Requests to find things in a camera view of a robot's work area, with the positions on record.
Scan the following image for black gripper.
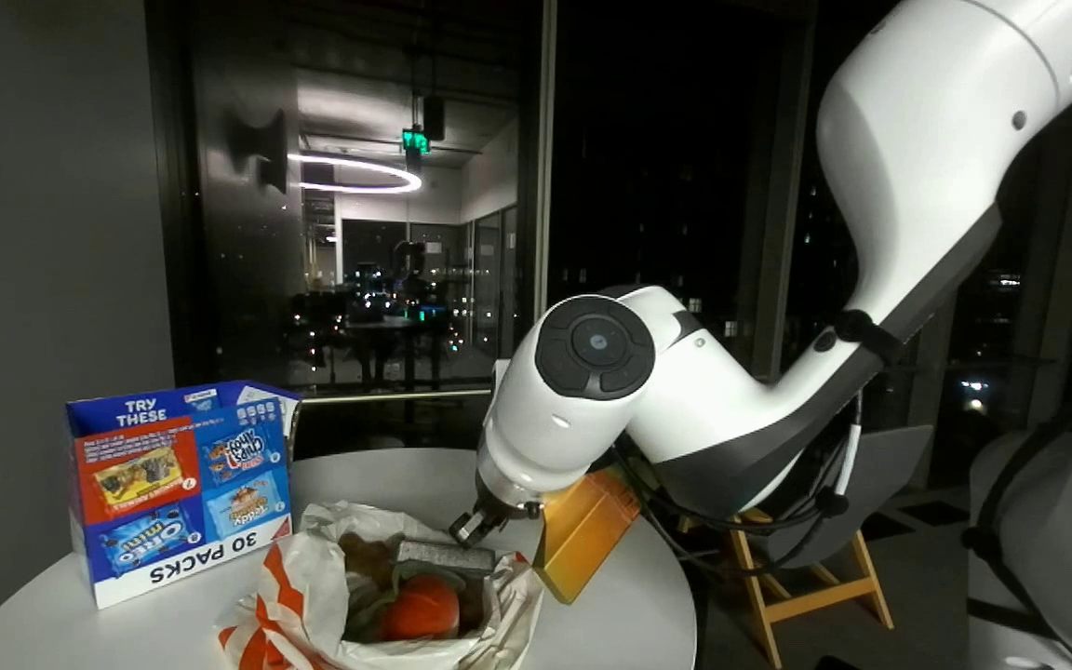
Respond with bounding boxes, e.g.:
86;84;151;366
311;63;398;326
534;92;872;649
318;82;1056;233
447;486;530;552

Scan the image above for dark grey rectangular block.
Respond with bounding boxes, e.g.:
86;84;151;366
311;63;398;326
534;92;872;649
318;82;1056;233
390;531;498;577

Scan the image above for red orange ball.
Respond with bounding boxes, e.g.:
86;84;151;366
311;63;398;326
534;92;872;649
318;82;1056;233
381;572;466;642

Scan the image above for white plastic bag orange print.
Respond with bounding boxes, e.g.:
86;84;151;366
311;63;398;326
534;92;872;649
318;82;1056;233
214;496;550;670

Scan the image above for blue snack pack box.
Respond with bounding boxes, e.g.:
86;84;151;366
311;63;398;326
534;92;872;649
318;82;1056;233
61;374;306;615

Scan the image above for white window mullion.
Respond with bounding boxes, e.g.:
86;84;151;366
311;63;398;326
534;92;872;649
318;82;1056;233
525;0;563;321

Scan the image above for wooden chair grey seat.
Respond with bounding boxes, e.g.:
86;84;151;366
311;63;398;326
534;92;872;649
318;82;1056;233
714;419;937;641

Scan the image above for black ceiling box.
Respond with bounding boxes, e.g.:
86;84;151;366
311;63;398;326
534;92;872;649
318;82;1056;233
414;88;452;144

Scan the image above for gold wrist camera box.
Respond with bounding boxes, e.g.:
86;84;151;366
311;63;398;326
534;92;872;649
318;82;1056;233
534;466;649;608

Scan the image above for white window rail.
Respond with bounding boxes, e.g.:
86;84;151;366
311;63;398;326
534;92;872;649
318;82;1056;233
295;378;503;410

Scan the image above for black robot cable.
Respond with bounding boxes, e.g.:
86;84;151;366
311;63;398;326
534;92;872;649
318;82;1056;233
632;394;867;537

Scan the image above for ring ceiling light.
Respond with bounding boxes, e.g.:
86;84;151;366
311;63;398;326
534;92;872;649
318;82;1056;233
282;144;427;200

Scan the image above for black wall speaker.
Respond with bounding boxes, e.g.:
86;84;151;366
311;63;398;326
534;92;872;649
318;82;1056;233
228;104;295;198

